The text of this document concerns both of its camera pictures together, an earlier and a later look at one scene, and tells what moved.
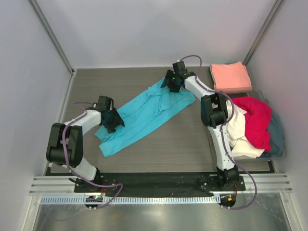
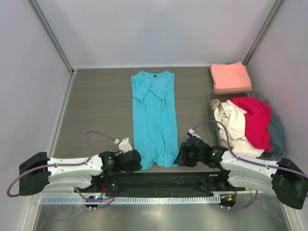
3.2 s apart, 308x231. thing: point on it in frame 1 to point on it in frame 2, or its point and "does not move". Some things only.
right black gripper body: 171,83 to 188,158
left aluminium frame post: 44,22 does not move
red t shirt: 258,120 does not move
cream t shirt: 241,146 does not move
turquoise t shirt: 154,104 to 154,100
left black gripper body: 114,121 to 132,169
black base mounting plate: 134,182 does not move
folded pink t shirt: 231,77 does not move
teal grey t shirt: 276,138 does not move
